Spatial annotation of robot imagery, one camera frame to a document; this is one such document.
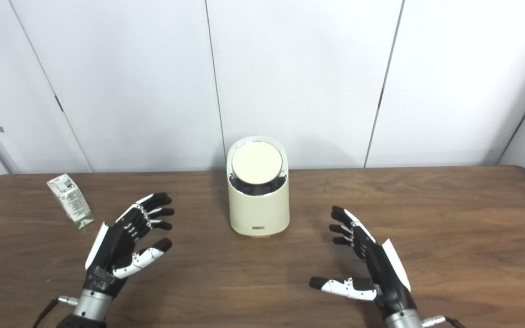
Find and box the cream round bin lid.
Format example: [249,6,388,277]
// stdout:
[232,141,284,185]

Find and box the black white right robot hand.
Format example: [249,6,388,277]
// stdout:
[309,205,417,319]

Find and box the cream lidded trash can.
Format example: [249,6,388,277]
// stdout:
[226,136,290,237]

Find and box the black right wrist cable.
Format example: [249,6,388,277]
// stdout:
[421,315,466,328]

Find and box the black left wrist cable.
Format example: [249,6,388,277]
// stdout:
[32,296,79,328]

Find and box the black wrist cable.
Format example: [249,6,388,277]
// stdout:
[421,315,466,328]
[32,296,79,328]

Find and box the white green milk carton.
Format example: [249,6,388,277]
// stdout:
[46,174,95,230]

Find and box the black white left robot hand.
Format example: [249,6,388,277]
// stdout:
[84,192,175,299]

